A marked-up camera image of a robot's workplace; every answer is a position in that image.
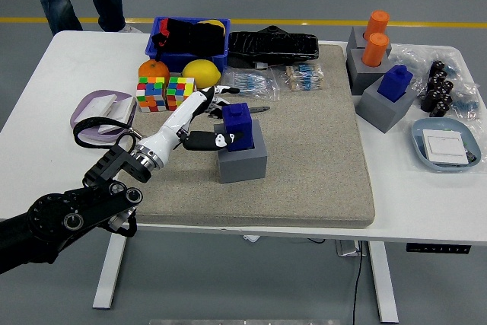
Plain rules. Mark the black capacitors bundle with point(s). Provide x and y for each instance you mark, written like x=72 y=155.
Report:
x=437 y=93

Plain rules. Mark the red item in bin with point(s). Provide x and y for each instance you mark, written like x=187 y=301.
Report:
x=163 y=25

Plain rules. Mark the black wrapped long object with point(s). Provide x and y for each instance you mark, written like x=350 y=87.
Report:
x=274 y=47

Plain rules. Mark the white switch panel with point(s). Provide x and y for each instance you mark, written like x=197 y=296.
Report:
x=121 y=110
x=97 y=106
x=443 y=146

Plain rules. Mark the black table control panel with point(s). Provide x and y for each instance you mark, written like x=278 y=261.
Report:
x=437 y=249

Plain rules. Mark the black pen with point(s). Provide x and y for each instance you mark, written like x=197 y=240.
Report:
x=262 y=109

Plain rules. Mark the purple tray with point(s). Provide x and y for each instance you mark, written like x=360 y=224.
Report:
x=87 y=96

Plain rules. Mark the orange cylinder seal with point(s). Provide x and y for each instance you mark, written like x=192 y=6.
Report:
x=374 y=51
x=377 y=22

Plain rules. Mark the blue square seal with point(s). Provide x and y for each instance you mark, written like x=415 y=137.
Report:
x=395 y=83
x=239 y=123

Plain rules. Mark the white box under table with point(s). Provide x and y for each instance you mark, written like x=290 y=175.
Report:
x=346 y=249

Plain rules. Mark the orange fruit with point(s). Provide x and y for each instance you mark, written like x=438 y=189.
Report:
x=152 y=70

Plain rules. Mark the white table leg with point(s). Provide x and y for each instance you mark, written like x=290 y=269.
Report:
x=110 y=264
x=380 y=283

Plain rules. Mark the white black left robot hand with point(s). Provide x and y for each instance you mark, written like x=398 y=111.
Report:
x=175 y=123

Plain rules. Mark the black cloth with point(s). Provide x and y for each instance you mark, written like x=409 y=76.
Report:
x=190 y=37

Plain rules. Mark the clear bag of resistors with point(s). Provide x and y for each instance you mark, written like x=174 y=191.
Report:
x=247 y=83
x=304 y=75

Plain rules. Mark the grey seal holder block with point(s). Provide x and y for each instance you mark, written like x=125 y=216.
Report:
x=243 y=167
x=380 y=112
x=359 y=77
x=355 y=41

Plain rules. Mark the yellow item in bin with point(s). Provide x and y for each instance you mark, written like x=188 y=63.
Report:
x=215 y=23

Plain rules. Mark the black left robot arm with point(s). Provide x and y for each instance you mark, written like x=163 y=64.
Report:
x=95 y=203

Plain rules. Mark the colourful puzzle cube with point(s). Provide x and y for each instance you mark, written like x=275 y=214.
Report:
x=150 y=94
x=179 y=91

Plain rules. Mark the grey-brown mat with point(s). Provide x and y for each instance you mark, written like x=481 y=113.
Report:
x=304 y=173

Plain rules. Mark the clear bag of blue parts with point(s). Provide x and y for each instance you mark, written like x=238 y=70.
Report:
x=414 y=58

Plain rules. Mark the yellow lemon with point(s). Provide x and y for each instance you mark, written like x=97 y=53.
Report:
x=201 y=73

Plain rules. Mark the small green circuit board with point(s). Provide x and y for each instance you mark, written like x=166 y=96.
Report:
x=472 y=157

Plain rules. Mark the blue-grey tray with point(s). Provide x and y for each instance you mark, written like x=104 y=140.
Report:
x=418 y=138

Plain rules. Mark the blue plastic bin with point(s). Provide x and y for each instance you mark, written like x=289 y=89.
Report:
x=179 y=59

